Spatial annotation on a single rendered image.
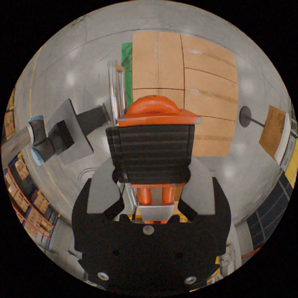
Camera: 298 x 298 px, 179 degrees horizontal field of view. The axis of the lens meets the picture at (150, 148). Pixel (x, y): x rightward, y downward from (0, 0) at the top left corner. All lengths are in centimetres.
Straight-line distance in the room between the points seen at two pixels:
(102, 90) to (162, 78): 93
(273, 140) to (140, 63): 160
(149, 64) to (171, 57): 19
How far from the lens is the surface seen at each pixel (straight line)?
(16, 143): 70
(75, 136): 91
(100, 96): 156
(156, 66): 87
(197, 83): 92
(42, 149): 81
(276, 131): 154
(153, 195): 20
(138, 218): 55
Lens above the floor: 138
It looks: 62 degrees down
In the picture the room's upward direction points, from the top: 176 degrees counter-clockwise
